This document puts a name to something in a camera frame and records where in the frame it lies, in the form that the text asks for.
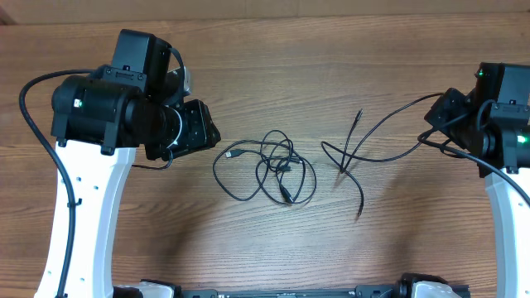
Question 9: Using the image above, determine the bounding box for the black USB cable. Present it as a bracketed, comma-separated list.
[212, 129, 318, 206]

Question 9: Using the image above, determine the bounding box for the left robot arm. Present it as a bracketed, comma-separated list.
[36, 29, 221, 297]

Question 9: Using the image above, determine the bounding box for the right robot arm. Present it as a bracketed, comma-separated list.
[418, 62, 529, 297]

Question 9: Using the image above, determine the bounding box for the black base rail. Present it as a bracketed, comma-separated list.
[113, 272, 471, 298]

